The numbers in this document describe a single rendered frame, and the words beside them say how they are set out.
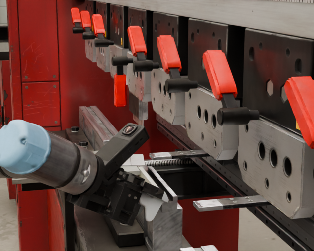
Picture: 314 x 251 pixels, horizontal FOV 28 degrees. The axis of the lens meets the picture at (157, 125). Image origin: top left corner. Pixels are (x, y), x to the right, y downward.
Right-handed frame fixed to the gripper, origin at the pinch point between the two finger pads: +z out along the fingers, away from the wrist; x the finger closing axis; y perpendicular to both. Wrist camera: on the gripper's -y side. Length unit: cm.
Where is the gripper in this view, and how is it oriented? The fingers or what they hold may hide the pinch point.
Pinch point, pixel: (163, 195)
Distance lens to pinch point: 115.1
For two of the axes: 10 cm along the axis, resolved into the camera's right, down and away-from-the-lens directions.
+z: 6.2, 3.5, 7.0
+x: 7.0, 1.6, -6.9
